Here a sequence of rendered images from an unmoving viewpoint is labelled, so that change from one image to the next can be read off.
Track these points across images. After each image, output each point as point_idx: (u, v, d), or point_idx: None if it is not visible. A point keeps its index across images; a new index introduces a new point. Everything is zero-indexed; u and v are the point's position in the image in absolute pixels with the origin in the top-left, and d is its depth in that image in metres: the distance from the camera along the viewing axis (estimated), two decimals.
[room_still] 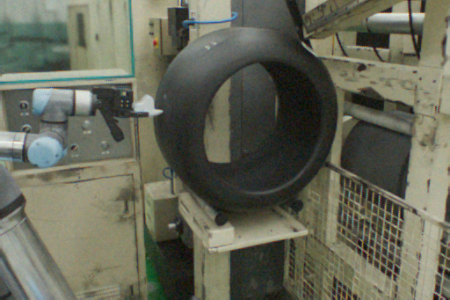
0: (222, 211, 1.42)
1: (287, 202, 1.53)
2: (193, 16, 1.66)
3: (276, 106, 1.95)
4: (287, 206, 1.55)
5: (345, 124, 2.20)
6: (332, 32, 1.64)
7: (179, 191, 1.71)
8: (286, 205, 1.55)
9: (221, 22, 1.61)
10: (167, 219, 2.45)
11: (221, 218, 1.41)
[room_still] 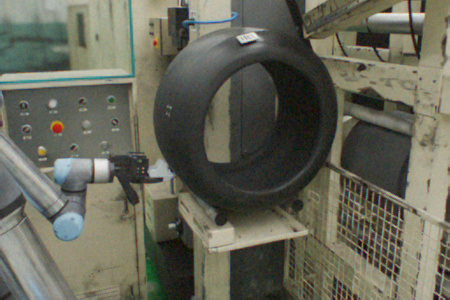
0: (214, 216, 1.42)
1: None
2: (193, 16, 1.66)
3: (276, 106, 1.95)
4: None
5: (345, 124, 2.20)
6: (332, 32, 1.64)
7: (179, 191, 1.71)
8: None
9: (221, 22, 1.61)
10: (167, 219, 2.45)
11: (220, 222, 1.41)
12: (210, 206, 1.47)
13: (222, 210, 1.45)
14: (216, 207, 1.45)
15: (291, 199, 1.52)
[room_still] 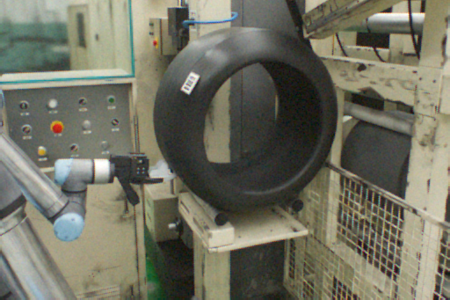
0: (223, 223, 1.44)
1: (297, 197, 1.55)
2: (193, 16, 1.66)
3: (276, 106, 1.95)
4: (293, 195, 1.54)
5: (345, 124, 2.20)
6: (332, 32, 1.64)
7: (179, 191, 1.71)
8: None
9: (221, 22, 1.61)
10: (167, 219, 2.45)
11: (224, 219, 1.41)
12: None
13: (211, 215, 1.44)
14: (212, 219, 1.45)
15: (292, 209, 1.53)
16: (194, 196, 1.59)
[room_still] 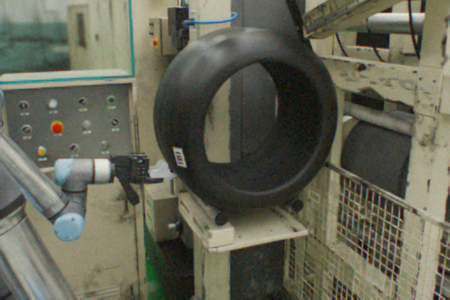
0: (216, 212, 1.42)
1: (288, 200, 1.53)
2: (193, 16, 1.66)
3: (276, 106, 1.95)
4: (286, 204, 1.54)
5: (345, 124, 2.20)
6: (332, 32, 1.64)
7: (179, 191, 1.71)
8: (286, 202, 1.55)
9: (221, 22, 1.61)
10: (167, 219, 2.45)
11: (219, 220, 1.41)
12: None
13: None
14: (221, 208, 1.46)
15: None
16: None
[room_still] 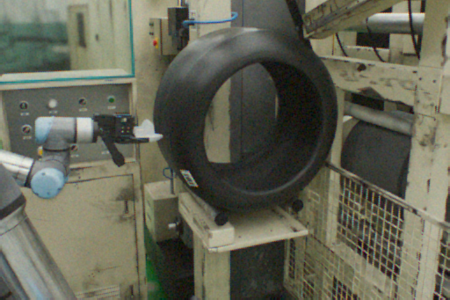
0: (218, 223, 1.43)
1: None
2: (193, 16, 1.66)
3: (276, 106, 1.95)
4: None
5: (345, 124, 2.20)
6: (332, 32, 1.64)
7: (179, 191, 1.71)
8: None
9: (221, 22, 1.61)
10: (167, 219, 2.45)
11: (223, 221, 1.41)
12: (208, 215, 1.47)
13: (214, 210, 1.44)
14: (209, 215, 1.45)
15: (290, 201, 1.52)
16: None
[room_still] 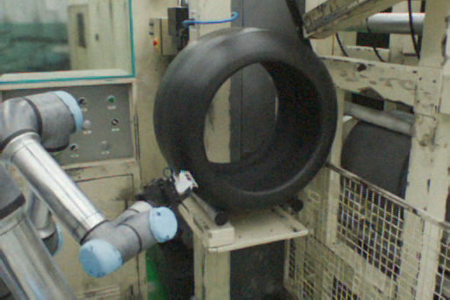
0: (218, 223, 1.43)
1: None
2: (193, 16, 1.66)
3: (276, 106, 1.95)
4: None
5: (345, 124, 2.20)
6: (332, 32, 1.64)
7: None
8: None
9: (221, 22, 1.61)
10: None
11: (223, 221, 1.41)
12: (208, 215, 1.47)
13: (214, 210, 1.44)
14: (209, 215, 1.45)
15: (290, 201, 1.52)
16: None
